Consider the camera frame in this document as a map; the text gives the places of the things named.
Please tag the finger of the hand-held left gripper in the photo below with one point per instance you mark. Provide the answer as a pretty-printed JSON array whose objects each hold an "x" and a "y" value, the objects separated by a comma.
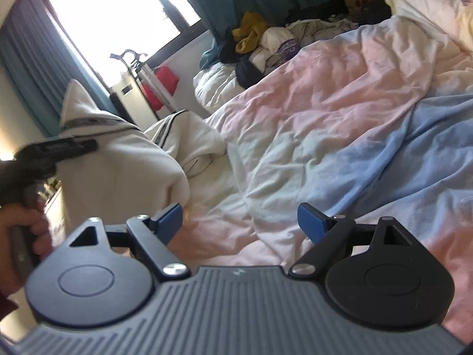
[{"x": 72, "y": 146}]

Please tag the white jacket with black trim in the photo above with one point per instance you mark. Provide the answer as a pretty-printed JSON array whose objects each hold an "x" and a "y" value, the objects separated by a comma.
[{"x": 122, "y": 155}]

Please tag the dark cloth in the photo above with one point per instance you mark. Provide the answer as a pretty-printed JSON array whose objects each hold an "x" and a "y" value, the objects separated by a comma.
[{"x": 245, "y": 70}]

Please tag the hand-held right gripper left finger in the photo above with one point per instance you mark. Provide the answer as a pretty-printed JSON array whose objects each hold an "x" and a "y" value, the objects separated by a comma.
[{"x": 170, "y": 217}]

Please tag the red bag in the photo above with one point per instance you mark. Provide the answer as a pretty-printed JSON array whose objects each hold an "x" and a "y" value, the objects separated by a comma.
[{"x": 162, "y": 85}]

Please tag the person's left hand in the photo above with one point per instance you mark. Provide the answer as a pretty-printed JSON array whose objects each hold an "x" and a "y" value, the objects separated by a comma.
[{"x": 24, "y": 214}]

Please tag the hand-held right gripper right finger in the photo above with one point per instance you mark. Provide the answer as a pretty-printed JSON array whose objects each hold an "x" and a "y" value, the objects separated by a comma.
[{"x": 310, "y": 222}]

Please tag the pile of white clothes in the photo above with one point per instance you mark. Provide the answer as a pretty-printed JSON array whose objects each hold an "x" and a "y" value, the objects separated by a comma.
[{"x": 295, "y": 37}]

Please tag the white quilt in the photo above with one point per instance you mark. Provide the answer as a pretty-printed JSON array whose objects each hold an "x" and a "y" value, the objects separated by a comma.
[{"x": 216, "y": 85}]

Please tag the teal cloth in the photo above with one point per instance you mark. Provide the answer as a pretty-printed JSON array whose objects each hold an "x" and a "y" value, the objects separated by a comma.
[{"x": 210, "y": 56}]

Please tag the window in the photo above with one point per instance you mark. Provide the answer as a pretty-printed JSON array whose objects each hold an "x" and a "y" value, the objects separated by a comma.
[{"x": 118, "y": 18}]

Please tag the pastel pink blue bed cover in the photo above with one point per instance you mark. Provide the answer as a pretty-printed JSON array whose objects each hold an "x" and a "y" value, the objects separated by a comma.
[{"x": 332, "y": 118}]

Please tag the purple patterned cloth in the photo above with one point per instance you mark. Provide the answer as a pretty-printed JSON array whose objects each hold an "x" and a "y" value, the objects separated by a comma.
[{"x": 290, "y": 47}]

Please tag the white appliance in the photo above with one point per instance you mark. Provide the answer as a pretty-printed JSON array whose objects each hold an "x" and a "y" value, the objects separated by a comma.
[{"x": 129, "y": 100}]

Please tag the yellow garment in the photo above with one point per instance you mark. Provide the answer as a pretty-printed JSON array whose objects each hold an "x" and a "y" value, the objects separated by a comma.
[{"x": 251, "y": 31}]

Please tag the cream blanket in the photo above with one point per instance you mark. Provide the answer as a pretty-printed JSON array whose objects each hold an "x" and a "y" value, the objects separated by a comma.
[{"x": 432, "y": 14}]

